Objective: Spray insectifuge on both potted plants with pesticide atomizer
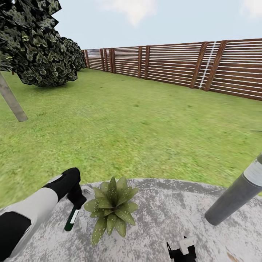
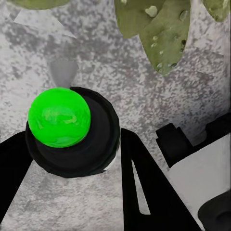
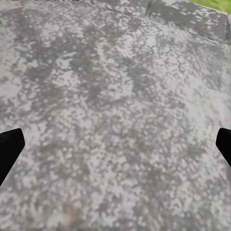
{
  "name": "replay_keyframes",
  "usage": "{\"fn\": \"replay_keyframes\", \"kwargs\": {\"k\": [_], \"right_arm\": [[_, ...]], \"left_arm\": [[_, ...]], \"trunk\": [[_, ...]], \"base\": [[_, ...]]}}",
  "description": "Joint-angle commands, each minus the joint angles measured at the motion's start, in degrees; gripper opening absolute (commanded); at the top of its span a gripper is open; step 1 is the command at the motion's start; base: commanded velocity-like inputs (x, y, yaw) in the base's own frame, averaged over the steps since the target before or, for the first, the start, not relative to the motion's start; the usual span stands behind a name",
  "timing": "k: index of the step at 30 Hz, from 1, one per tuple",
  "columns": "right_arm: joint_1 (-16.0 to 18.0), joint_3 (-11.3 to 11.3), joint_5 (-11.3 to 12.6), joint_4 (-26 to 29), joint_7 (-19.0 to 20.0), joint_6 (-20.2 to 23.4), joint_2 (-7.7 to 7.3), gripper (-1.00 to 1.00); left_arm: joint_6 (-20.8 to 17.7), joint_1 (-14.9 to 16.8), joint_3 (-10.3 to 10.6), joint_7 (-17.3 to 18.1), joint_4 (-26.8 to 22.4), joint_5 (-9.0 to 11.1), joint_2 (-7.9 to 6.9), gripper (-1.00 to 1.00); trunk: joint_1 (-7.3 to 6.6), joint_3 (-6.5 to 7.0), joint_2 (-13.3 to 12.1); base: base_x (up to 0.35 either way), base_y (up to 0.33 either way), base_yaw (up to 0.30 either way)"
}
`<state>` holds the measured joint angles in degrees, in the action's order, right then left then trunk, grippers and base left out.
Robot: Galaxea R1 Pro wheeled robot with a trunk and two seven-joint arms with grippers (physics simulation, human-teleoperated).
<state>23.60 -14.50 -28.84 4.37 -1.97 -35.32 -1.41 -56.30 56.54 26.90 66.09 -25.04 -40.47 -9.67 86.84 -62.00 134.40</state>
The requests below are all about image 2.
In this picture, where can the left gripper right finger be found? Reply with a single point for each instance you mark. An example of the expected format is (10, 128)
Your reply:
(168, 212)

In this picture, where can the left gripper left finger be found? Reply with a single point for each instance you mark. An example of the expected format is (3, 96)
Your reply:
(15, 161)

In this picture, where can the insectifuge atomizer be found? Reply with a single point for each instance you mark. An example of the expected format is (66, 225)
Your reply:
(72, 132)

